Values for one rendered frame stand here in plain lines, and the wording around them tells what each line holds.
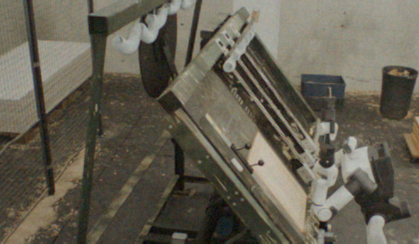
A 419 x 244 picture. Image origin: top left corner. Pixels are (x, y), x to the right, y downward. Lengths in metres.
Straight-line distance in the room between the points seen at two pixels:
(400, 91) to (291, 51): 1.89
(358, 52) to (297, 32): 1.00
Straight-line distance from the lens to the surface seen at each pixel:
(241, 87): 3.54
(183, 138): 2.65
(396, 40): 8.37
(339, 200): 2.99
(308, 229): 3.26
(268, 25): 6.75
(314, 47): 8.26
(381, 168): 3.13
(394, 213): 3.33
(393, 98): 7.45
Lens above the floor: 2.74
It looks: 24 degrees down
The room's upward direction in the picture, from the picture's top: 4 degrees clockwise
